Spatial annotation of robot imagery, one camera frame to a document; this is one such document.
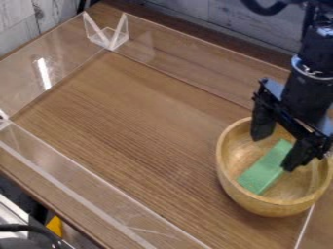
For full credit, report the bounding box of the green rectangular block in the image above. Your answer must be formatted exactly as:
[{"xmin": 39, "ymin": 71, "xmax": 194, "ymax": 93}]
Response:
[{"xmin": 237, "ymin": 139, "xmax": 293, "ymax": 195}]

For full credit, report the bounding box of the clear acrylic front wall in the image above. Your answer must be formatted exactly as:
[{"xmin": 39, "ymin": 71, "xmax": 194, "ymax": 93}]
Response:
[{"xmin": 0, "ymin": 116, "xmax": 212, "ymax": 249}]

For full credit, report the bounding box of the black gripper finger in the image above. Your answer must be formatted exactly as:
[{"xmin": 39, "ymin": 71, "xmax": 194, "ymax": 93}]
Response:
[
  {"xmin": 281, "ymin": 137, "xmax": 324, "ymax": 172},
  {"xmin": 251, "ymin": 101, "xmax": 276, "ymax": 141}
]

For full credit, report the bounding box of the black cable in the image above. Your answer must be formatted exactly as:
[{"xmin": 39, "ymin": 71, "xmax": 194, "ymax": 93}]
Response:
[{"xmin": 0, "ymin": 223, "xmax": 63, "ymax": 249}]

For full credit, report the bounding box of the brown wooden bowl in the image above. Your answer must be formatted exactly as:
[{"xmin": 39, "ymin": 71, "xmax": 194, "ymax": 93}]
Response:
[{"xmin": 216, "ymin": 118, "xmax": 333, "ymax": 217}]

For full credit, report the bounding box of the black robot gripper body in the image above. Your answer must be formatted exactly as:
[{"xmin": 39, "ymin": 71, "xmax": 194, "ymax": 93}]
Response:
[{"xmin": 253, "ymin": 55, "xmax": 333, "ymax": 153}]

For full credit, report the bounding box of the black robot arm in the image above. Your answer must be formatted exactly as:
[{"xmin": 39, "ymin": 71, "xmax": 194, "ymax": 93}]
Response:
[{"xmin": 241, "ymin": 0, "xmax": 333, "ymax": 171}]

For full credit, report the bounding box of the clear acrylic corner bracket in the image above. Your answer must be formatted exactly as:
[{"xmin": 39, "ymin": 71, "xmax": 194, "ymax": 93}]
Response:
[{"xmin": 82, "ymin": 13, "xmax": 129, "ymax": 51}]

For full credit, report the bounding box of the yellow label sticker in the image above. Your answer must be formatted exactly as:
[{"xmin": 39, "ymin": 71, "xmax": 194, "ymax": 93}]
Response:
[{"xmin": 46, "ymin": 215, "xmax": 65, "ymax": 236}]

